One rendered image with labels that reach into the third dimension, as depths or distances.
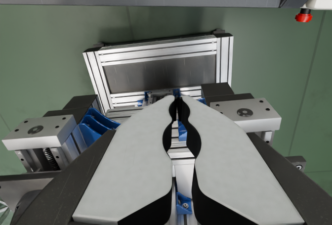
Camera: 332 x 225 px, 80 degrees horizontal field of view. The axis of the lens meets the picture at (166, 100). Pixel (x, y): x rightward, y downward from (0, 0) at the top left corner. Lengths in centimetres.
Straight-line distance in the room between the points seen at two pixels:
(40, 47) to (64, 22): 26
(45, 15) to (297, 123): 201
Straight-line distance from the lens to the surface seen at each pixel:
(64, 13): 150
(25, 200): 61
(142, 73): 123
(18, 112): 202
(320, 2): 44
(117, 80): 128
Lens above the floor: 134
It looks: 61 degrees down
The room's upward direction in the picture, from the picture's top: 178 degrees counter-clockwise
